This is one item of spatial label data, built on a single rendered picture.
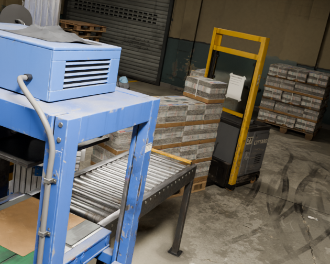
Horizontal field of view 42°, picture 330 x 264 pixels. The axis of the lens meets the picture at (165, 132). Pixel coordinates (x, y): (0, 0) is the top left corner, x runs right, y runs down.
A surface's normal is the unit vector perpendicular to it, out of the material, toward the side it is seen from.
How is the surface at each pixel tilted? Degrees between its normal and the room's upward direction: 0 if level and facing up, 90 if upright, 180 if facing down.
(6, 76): 90
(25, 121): 90
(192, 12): 90
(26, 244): 0
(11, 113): 90
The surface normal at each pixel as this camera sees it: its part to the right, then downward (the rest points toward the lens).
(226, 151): -0.71, 0.07
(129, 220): -0.44, 0.17
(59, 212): 0.88, 0.27
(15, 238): 0.18, -0.95
